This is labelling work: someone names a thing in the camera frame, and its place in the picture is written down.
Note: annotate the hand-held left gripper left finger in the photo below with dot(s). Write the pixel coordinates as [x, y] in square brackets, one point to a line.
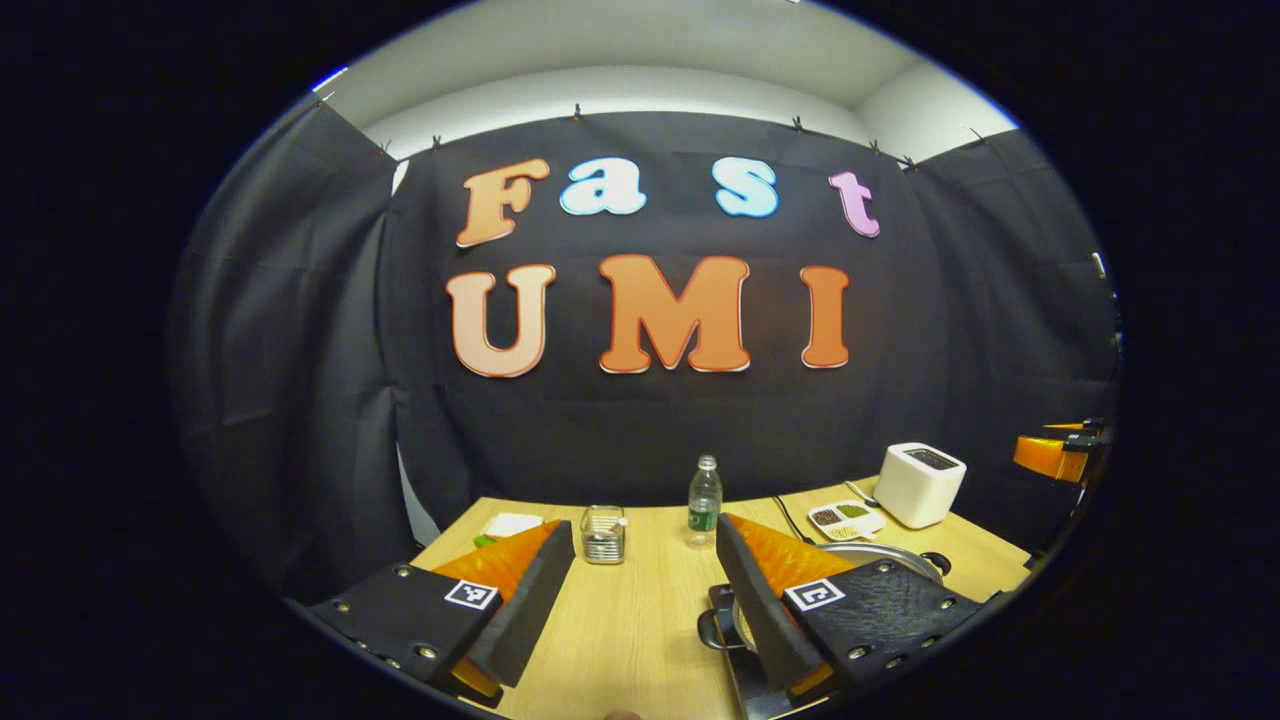
[530, 600]

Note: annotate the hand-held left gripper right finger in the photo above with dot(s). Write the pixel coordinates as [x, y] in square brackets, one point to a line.
[757, 600]

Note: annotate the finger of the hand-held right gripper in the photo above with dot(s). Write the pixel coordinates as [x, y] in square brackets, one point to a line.
[1050, 455]

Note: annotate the black induction cooktop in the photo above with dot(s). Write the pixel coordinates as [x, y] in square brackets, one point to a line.
[748, 685]

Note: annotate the sandwich on white plate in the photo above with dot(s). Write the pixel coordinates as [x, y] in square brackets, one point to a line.
[510, 525]

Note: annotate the metal mesh holder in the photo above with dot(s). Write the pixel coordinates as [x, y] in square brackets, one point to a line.
[603, 540]

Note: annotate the clear plastic water bottle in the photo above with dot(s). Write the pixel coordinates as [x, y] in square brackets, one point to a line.
[704, 505]

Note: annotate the white divided bean dish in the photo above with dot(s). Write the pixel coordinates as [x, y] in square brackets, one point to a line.
[845, 519]

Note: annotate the white toaster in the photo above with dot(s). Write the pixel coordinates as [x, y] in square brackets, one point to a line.
[918, 490]

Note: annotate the black backdrop cloth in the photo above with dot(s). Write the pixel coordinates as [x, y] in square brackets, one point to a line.
[650, 430]

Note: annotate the ceiling light strip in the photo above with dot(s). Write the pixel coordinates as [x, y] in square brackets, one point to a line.
[330, 79]

